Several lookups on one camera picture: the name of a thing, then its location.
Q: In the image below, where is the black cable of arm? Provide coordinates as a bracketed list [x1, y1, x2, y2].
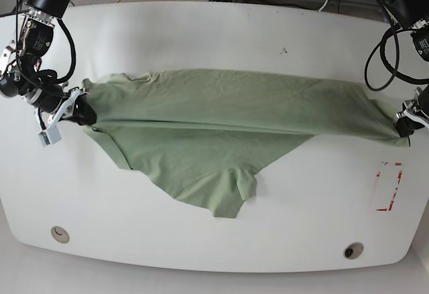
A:
[363, 24, 429, 91]
[13, 0, 77, 89]

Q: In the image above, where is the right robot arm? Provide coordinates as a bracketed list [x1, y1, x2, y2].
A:
[1, 0, 97, 125]

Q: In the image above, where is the green t-shirt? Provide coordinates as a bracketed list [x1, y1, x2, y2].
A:
[82, 69, 408, 218]

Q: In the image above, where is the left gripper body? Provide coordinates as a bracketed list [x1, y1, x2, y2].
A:
[396, 86, 428, 129]

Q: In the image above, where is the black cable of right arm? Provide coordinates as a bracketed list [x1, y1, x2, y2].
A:
[13, 0, 77, 89]

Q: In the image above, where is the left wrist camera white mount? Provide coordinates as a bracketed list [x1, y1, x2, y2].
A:
[403, 108, 429, 129]

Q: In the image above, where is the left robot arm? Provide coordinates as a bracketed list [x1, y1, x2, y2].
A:
[364, 0, 428, 137]

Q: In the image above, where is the left table cable grommet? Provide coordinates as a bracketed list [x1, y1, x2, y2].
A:
[51, 226, 70, 244]

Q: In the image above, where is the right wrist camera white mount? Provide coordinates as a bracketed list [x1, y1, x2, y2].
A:
[34, 88, 81, 147]

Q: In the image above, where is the right table cable grommet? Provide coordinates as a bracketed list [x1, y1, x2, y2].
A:
[343, 242, 364, 260]

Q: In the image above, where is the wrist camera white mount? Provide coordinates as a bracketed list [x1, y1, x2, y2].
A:
[403, 108, 429, 129]
[34, 88, 81, 147]

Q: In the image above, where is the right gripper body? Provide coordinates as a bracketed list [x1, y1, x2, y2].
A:
[32, 86, 87, 115]

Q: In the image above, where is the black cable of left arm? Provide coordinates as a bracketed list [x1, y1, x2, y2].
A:
[363, 24, 429, 91]

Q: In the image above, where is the table cable grommet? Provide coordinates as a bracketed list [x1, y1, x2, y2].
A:
[51, 226, 70, 244]
[343, 242, 364, 260]

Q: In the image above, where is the red tape rectangle marking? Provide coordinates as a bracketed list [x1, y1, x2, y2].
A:
[371, 162, 403, 212]

